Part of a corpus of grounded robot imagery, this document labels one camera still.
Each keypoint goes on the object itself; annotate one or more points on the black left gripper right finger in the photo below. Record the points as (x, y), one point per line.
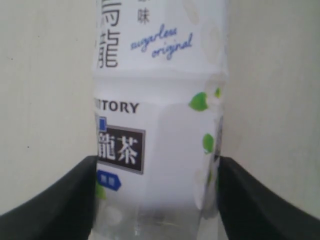
(251, 211)

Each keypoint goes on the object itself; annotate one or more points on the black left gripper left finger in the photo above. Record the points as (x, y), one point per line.
(64, 211)

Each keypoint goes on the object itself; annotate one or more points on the Suntory oolong tea bottle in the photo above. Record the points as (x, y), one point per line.
(160, 71)

